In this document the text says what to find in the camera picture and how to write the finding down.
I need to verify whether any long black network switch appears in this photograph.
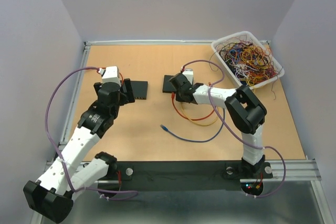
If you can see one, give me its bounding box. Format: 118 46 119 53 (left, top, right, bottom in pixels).
131 81 148 100

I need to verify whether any small black network switch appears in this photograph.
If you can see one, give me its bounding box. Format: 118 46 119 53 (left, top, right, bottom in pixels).
162 75 176 93

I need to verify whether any yellow ethernet cable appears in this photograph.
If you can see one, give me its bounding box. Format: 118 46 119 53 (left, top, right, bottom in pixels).
179 102 220 127

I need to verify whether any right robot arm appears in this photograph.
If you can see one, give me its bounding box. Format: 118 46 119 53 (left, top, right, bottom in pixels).
169 73 267 166

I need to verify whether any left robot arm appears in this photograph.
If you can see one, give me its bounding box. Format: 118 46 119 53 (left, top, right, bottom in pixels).
23 79 135 223

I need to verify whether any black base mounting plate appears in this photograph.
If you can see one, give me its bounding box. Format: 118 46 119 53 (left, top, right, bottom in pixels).
95 160 273 192

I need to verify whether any red ethernet cable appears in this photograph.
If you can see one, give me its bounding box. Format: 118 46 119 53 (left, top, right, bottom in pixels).
170 81 216 123

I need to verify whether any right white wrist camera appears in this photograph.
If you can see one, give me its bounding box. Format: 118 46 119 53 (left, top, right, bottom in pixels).
181 69 194 83

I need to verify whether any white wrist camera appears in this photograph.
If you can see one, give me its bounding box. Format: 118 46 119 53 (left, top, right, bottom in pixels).
181 69 194 83
98 66 121 85

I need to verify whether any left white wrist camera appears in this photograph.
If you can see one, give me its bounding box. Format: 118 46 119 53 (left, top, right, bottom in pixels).
98 66 121 85

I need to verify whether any blue ethernet cable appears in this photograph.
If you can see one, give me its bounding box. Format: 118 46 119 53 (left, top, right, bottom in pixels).
160 108 226 143

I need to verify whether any white plastic wire bin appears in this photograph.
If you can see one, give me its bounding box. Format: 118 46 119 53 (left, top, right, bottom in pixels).
211 31 285 90

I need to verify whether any tangled coloured wire pile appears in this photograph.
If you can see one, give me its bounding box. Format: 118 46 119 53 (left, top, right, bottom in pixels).
209 33 279 100

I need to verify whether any aluminium frame rail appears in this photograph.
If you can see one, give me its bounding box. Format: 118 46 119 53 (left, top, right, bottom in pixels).
30 40 323 224

